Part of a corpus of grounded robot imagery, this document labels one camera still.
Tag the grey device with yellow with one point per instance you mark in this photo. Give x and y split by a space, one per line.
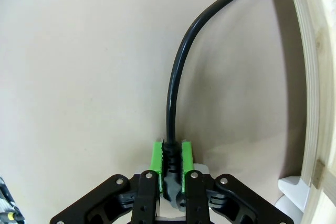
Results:
8 205

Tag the white plastic shelf foot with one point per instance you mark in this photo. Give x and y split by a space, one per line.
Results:
294 190

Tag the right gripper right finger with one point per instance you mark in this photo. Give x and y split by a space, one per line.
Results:
197 197

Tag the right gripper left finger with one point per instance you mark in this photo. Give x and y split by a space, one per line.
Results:
141 197

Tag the pine wooden shelf unit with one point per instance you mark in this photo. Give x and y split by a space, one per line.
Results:
315 51

